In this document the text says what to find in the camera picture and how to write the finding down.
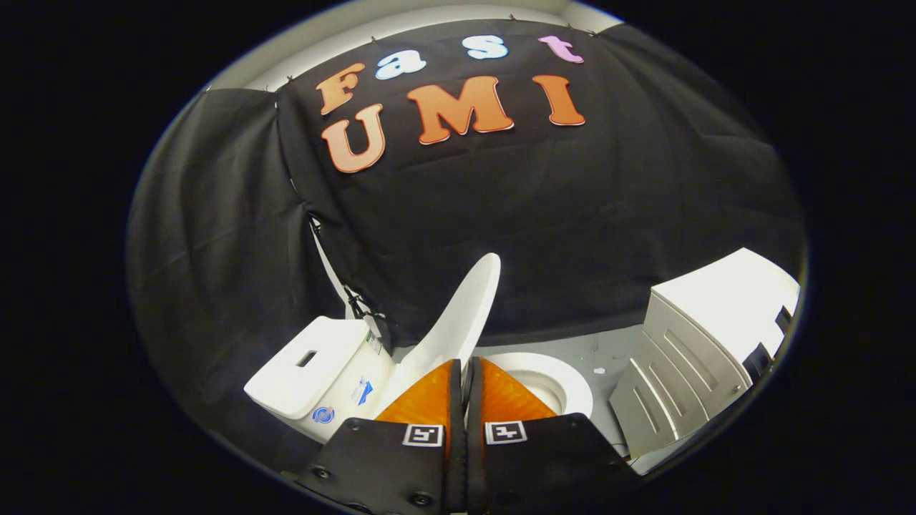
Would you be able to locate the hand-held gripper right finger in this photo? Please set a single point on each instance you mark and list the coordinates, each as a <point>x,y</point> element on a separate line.
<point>551,465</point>

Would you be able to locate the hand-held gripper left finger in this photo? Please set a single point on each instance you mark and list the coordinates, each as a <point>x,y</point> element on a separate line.
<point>386,465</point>

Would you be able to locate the white toilet lid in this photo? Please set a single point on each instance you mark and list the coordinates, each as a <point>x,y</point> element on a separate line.
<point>465,315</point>

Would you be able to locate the white toilet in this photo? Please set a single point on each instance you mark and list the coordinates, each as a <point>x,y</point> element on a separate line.
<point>315,365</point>

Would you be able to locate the white panelled cabinet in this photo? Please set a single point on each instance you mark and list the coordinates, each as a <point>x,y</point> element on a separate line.
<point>715,315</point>

